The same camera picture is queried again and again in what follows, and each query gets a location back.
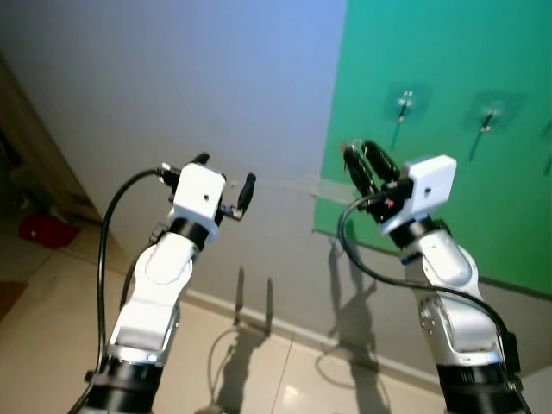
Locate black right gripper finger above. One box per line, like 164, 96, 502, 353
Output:
342, 144, 375, 199
361, 139, 404, 185

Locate red plastic box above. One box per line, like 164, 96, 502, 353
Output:
18, 213, 81, 250

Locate brown floor mat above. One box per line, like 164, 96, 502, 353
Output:
0, 279, 28, 321

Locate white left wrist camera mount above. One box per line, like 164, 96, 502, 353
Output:
170, 163, 228, 239

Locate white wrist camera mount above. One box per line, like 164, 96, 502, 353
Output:
379, 154, 458, 239
170, 163, 228, 239

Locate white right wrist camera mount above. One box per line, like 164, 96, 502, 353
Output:
379, 154, 458, 239

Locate clear adhesive wall hook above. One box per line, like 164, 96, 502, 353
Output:
468, 90, 524, 163
385, 85, 430, 149

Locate green wall board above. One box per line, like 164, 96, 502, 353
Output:
311, 0, 552, 296

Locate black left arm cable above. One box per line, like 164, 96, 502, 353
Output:
80, 164, 182, 408

